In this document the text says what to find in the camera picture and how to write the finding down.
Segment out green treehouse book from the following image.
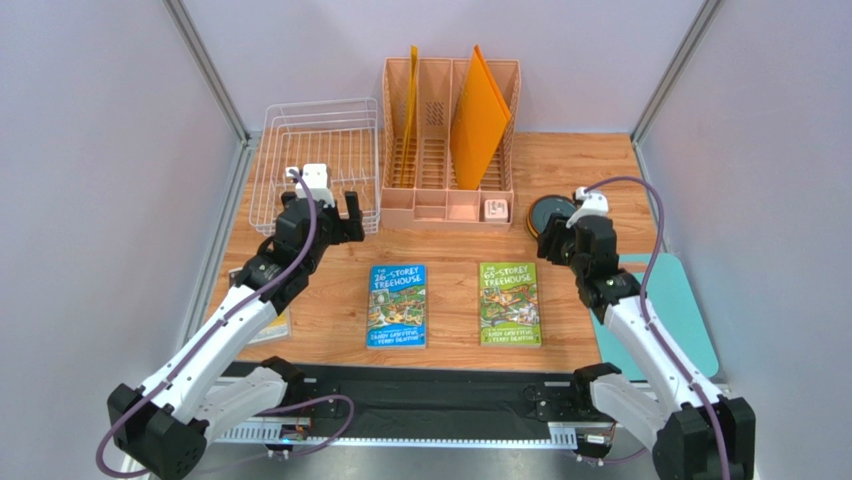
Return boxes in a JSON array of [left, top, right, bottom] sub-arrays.
[[478, 262, 543, 348]]

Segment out white wire dish rack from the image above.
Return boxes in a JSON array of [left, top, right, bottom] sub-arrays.
[[248, 97, 380, 236]]

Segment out black plate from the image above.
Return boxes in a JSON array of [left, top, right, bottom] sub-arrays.
[[533, 195, 575, 234]]

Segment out purple cable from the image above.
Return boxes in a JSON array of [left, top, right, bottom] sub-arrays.
[[95, 167, 357, 479], [575, 176, 733, 480]]

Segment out aluminium frame rail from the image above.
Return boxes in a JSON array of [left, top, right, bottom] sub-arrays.
[[139, 375, 743, 451]]

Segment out thin orange folder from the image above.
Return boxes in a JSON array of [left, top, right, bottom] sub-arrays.
[[401, 45, 419, 187]]

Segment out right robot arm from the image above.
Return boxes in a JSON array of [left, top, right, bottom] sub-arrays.
[[537, 214, 756, 479]]

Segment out large orange folder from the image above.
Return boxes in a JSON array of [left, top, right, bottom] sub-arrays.
[[450, 44, 512, 190]]

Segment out pink plastic file organizer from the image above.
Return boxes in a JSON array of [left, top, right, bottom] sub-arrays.
[[380, 57, 515, 233]]

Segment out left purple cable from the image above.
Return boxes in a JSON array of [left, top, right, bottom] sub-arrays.
[[95, 167, 357, 479]]

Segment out white power adapter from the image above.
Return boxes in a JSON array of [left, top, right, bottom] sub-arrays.
[[482, 199, 510, 223]]

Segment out yellow book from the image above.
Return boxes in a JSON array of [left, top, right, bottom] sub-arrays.
[[222, 267, 292, 346]]

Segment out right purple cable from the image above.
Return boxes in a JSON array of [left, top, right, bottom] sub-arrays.
[[575, 176, 733, 480]]

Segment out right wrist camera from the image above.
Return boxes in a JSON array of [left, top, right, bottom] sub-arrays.
[[566, 187, 609, 228]]

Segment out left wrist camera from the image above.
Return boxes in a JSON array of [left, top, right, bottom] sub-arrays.
[[285, 163, 336, 207]]

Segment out teal cutting board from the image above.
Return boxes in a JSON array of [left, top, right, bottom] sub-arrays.
[[590, 253, 719, 382]]

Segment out black base mat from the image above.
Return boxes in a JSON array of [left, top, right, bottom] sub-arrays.
[[282, 364, 613, 441]]

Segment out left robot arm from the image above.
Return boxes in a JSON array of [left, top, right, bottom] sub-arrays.
[[95, 189, 365, 479]]

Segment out blue treehouse book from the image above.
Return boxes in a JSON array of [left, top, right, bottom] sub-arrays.
[[365, 264, 428, 349]]

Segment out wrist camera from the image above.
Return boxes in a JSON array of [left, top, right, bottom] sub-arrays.
[[566, 187, 609, 228], [285, 163, 336, 207]]

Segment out orange plate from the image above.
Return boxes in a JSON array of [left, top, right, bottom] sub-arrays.
[[525, 203, 539, 239]]

